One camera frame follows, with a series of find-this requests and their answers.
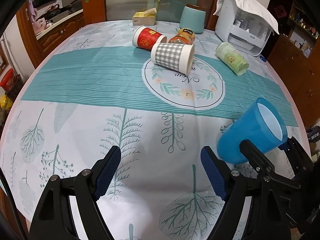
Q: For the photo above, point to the yellow tissue box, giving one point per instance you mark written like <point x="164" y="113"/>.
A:
<point x="147" y="17"/>

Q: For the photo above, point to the red lidded tin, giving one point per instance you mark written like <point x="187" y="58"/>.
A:
<point x="9" y="79"/>

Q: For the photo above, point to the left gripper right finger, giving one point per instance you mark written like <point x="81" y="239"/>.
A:
<point x="265" y="219"/>

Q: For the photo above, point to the patterned teal tablecloth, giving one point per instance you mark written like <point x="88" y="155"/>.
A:
<point x="97" y="90"/>

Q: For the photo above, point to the grey checkered paper cup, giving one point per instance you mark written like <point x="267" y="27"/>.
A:
<point x="174" y="56"/>

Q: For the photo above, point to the red paper cup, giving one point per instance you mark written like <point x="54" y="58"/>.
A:
<point x="146" y="38"/>

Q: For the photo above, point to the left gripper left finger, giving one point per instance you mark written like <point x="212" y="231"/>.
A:
<point x="53" y="217"/>

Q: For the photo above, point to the orange snack canister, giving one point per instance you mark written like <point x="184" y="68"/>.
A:
<point x="183" y="36"/>

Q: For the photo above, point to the white storage organizer box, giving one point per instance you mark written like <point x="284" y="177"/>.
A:
<point x="246" y="32"/>

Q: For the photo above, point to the yellow bottle on floor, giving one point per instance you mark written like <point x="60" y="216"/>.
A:
<point x="6" y="103"/>

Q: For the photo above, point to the white cloth cover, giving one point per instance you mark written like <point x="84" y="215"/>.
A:
<point x="252" y="7"/>

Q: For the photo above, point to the pale green plastic cup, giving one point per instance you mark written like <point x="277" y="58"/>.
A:
<point x="232" y="58"/>

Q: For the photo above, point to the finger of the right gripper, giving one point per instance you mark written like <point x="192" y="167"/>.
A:
<point x="258" y="161"/>
<point x="300" y="162"/>

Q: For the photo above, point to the teal ceramic jar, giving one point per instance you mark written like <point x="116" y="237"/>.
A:
<point x="193" y="17"/>

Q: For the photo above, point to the blue plastic cup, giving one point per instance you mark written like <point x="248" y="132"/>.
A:
<point x="261" y="124"/>

